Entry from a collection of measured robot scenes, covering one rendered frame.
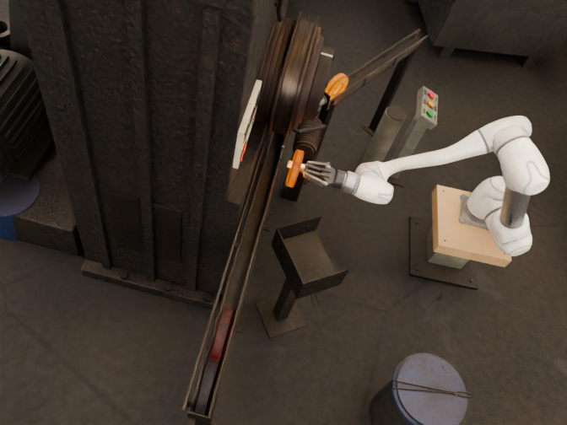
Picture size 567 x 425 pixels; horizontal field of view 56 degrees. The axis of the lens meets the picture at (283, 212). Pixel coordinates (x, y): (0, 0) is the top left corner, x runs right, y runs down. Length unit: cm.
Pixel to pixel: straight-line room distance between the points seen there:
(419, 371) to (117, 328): 139
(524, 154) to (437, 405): 104
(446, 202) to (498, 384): 96
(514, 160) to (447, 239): 75
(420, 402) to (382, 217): 126
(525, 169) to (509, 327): 130
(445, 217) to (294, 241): 91
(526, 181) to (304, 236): 89
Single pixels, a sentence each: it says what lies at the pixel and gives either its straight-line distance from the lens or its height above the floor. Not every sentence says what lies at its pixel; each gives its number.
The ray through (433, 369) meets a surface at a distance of 239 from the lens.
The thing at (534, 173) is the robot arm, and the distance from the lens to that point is 212.
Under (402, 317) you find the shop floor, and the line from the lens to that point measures 293.
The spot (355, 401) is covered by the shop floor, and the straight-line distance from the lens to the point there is 270.
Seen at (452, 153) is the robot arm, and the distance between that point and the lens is 220.
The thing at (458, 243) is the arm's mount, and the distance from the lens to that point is 277.
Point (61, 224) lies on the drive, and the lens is 269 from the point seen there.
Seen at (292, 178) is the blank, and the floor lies 85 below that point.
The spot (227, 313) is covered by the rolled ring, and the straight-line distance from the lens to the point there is 189.
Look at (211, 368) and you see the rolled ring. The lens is 183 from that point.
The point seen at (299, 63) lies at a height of 129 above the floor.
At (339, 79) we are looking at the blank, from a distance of 269.
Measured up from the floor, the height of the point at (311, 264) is 60.
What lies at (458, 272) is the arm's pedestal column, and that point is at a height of 2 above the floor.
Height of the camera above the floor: 249
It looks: 55 degrees down
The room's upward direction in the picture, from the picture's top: 18 degrees clockwise
